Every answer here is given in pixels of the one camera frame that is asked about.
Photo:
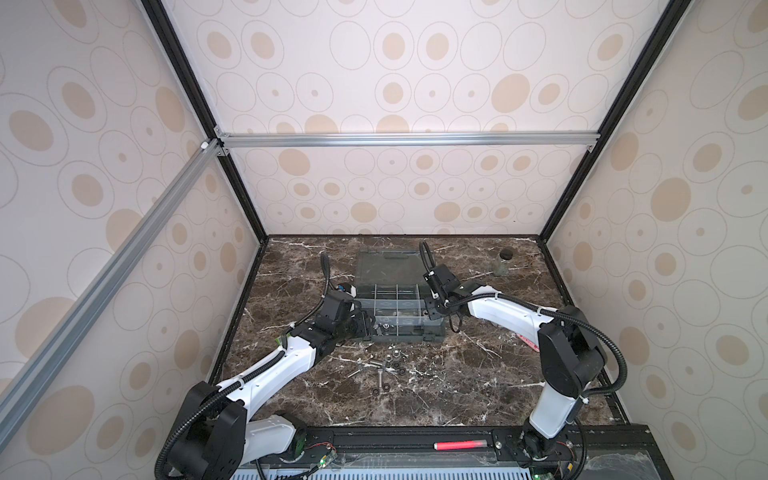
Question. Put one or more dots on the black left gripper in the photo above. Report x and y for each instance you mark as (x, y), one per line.
(363, 325)

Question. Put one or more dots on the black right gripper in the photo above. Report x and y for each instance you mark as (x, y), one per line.
(431, 312)

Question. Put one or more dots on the clear grey compartment organizer box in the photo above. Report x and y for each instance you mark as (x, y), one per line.
(392, 291)

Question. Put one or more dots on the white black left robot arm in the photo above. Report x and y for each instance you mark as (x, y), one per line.
(216, 431)

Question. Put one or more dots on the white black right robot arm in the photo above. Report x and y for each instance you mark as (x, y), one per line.
(577, 360)

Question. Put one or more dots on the red marker pen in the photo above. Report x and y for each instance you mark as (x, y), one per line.
(460, 445)

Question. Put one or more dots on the spoon with pink handle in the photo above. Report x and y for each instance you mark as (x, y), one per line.
(528, 342)

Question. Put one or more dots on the diagonal aluminium frame bar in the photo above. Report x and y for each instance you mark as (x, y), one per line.
(49, 359)

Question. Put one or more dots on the horizontal aluminium frame bar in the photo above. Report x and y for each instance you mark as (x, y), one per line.
(428, 139)

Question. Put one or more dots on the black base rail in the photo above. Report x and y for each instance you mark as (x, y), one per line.
(580, 452)

